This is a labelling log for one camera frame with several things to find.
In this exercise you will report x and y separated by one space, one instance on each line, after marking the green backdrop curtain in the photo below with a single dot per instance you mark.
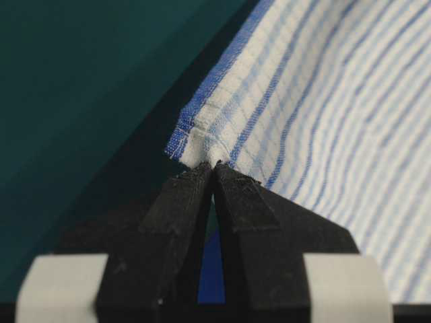
77 78

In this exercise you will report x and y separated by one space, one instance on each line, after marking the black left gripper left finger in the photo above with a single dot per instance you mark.
139 263

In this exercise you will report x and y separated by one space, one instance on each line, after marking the white blue striped towel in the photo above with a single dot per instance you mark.
327 103

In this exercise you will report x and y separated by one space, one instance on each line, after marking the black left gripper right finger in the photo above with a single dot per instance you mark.
284 263

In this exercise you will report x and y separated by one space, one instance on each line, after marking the blue table cloth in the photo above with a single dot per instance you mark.
211 283

